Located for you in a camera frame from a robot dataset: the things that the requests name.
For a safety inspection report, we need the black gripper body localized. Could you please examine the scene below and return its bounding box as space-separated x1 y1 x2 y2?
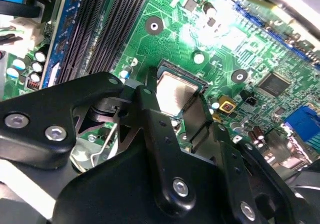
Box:
49 144 238 224

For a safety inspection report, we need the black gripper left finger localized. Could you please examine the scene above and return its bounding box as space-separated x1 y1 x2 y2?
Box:
0 66 198 214

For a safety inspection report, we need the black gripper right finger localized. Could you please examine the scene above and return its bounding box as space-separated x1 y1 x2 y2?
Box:
183 94 311 224

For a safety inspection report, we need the silver square CPU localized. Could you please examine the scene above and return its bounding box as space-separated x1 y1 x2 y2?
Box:
157 71 201 116

